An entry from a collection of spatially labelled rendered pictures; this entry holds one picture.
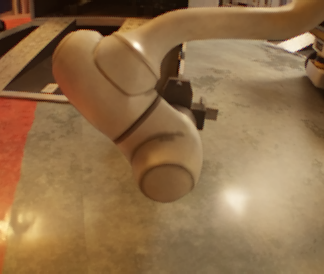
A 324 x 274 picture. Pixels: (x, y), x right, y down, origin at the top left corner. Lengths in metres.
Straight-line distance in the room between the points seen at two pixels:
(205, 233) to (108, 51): 0.35
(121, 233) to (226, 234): 0.19
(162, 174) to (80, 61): 0.18
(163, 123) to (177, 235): 0.21
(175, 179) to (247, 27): 0.26
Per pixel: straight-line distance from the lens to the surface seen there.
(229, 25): 0.41
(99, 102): 0.34
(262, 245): 0.49
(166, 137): 0.34
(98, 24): 1.57
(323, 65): 1.40
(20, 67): 1.16
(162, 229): 0.47
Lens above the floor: 0.38
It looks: 34 degrees down
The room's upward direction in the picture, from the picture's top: 6 degrees clockwise
